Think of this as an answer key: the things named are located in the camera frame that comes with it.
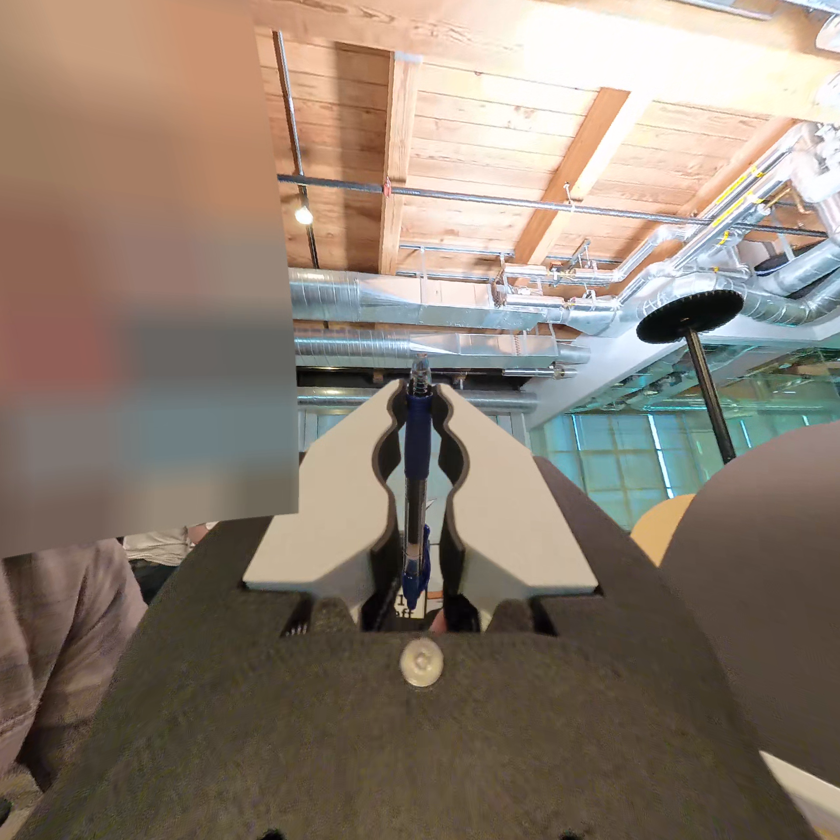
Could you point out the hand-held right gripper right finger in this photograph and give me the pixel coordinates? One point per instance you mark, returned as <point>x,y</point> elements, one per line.
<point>518,512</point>

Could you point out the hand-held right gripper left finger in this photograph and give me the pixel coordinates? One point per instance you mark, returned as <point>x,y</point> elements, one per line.
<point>315,512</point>

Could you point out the blue retractable pen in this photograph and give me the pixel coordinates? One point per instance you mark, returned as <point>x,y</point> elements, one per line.
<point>417,433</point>

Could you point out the wooden book stand white base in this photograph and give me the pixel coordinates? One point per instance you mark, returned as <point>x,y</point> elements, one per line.
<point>659,531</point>

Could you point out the dark grey board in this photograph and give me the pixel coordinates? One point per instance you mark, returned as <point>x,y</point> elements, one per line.
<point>754,558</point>

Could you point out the black pole stand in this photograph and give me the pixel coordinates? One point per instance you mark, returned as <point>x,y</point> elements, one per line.
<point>689,307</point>

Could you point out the person's grey plaid shirt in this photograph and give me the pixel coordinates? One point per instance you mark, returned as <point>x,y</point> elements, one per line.
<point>59,643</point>

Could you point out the round ceiling lamp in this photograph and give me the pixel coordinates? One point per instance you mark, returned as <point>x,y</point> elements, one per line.
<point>303,214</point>

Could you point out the metal sprinkler pipe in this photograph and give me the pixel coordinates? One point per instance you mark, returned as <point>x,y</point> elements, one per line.
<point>387,190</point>

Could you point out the silver insulated pipes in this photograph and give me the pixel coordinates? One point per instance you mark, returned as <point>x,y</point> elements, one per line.
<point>787,275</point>

